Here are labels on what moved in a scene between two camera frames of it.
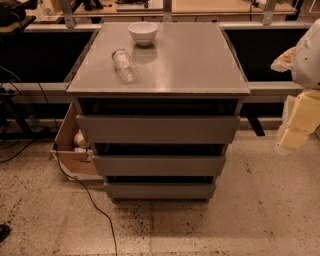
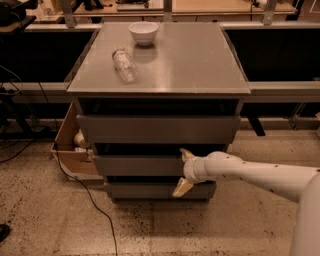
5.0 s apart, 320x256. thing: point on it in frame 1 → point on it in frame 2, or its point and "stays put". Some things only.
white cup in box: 80,140 stays put
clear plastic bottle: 124,65 stays put
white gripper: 307,63 → 189,169
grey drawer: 159,165 stays put
